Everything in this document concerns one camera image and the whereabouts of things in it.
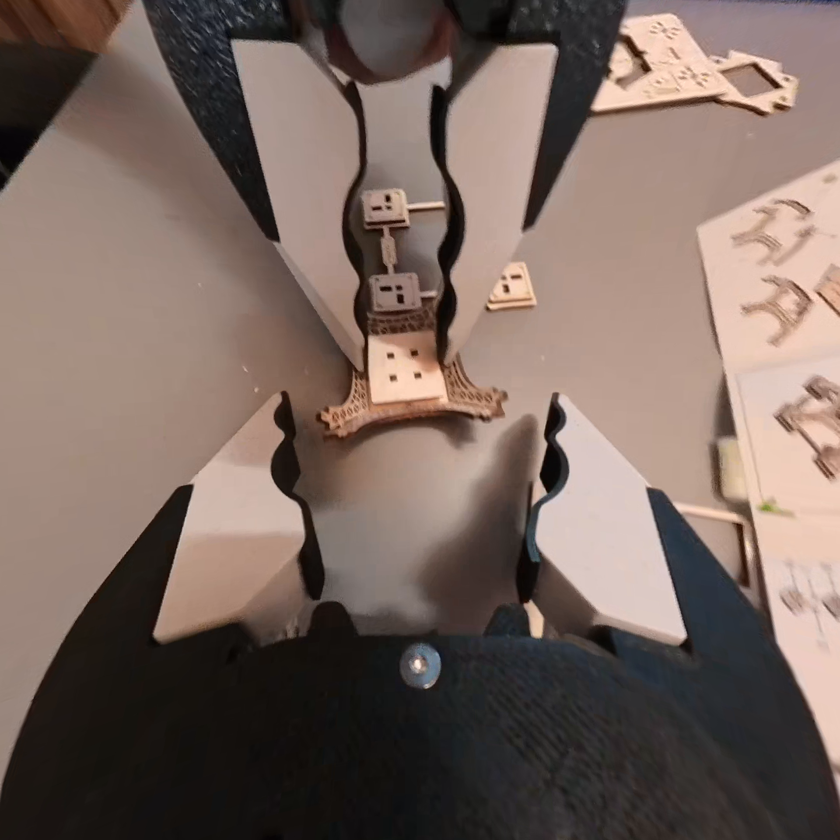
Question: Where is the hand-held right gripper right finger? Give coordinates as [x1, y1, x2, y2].
[517, 391, 689, 649]

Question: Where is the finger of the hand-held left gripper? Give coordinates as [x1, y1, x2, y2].
[430, 42, 560, 367]
[230, 38, 367, 368]

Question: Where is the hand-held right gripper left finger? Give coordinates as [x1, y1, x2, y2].
[151, 391, 326, 647]

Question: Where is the wooden lattice tower base model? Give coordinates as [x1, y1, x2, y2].
[317, 305, 509, 439]

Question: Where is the grey desk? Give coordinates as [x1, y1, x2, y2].
[0, 0, 840, 742]

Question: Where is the mostly empty wooden puzzle sheet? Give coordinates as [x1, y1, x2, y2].
[672, 500, 756, 588]

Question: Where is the wooden cross connector piece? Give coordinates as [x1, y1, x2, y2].
[360, 187, 539, 315]

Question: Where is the wooden sheet with flower cutouts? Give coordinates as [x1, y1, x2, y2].
[589, 13, 731, 117]

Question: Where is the paper instruction sheet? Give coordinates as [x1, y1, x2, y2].
[696, 157, 840, 778]

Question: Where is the wooden piece with diamond hole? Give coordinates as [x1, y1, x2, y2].
[712, 56, 800, 117]

